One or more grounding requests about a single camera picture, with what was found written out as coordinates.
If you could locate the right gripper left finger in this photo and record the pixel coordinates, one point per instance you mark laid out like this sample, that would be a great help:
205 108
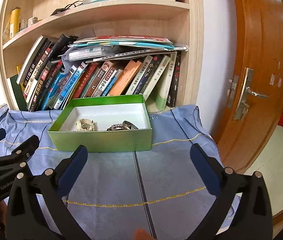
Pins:
24 217

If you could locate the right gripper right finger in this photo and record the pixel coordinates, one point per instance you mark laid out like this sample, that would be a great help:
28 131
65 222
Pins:
253 217

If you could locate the cream white watch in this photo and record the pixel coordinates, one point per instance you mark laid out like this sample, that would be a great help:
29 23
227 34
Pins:
85 125

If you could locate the person hand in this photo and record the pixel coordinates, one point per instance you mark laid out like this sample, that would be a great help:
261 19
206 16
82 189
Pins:
141 234

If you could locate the dark green book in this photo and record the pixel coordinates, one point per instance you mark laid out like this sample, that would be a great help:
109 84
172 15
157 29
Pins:
17 93

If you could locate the green cardboard box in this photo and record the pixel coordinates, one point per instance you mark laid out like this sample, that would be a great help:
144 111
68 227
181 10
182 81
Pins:
122 125

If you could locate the blue cloth with stripes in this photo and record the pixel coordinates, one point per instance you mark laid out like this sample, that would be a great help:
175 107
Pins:
158 190

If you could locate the white leaning book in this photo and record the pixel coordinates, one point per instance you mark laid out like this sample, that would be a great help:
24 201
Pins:
31 56

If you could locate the yellow cylinder container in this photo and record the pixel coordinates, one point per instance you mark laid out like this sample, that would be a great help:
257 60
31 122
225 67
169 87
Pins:
14 22

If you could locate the stack of flat magazines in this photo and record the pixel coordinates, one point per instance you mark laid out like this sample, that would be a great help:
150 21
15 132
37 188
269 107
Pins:
101 48

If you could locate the brown wooden door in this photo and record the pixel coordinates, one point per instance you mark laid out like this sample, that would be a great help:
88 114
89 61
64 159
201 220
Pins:
259 47

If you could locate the orange book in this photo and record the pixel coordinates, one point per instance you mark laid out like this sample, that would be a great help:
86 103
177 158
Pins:
125 78

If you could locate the wooden bookshelf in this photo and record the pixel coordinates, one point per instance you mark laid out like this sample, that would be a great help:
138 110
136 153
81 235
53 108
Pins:
180 21

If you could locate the silver door handle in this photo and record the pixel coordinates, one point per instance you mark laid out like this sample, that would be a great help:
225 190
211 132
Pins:
243 107

